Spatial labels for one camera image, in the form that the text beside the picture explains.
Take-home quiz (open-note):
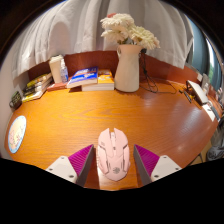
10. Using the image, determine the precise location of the glass window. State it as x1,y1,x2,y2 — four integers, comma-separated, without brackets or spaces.
188,18,223,91

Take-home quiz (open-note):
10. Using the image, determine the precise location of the white pleated curtain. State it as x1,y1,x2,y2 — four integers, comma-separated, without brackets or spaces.
11,0,195,79

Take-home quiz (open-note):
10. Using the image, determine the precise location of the black cable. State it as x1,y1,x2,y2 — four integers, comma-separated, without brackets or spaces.
139,49,179,95

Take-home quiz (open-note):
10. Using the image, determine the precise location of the yellow and white book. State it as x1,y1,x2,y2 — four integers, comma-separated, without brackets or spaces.
21,85,51,103

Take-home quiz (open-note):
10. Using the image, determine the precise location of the round cartoon-print mouse pad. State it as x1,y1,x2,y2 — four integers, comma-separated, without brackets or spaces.
7,115,28,154

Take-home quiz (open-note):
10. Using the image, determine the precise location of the orange book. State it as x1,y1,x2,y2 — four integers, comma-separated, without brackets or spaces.
81,68,115,92

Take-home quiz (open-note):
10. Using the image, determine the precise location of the white flat device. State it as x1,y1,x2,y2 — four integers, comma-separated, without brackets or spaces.
185,79,209,106

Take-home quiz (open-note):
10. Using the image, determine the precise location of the pink computer mouse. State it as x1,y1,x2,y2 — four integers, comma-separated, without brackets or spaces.
96,127,131,182

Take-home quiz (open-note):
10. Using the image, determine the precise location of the small clear pump bottle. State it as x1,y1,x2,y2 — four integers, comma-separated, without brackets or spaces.
59,58,70,84

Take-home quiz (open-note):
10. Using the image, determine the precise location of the thin red book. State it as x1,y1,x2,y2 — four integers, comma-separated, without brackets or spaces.
46,81,69,92

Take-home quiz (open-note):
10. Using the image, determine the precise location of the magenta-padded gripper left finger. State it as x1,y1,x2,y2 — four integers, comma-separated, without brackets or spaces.
45,143,95,188

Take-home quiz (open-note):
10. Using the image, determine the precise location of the white ceramic vase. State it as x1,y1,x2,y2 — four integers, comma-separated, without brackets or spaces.
114,44,144,93

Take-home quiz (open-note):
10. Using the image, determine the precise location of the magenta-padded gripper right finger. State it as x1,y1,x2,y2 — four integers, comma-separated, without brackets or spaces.
133,143,183,187

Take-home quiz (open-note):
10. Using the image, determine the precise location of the dark mug with green inside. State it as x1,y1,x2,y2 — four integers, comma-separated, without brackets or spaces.
9,90,23,110

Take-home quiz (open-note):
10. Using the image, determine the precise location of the white lidded tumbler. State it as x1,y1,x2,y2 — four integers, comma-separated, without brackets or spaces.
48,54,65,84

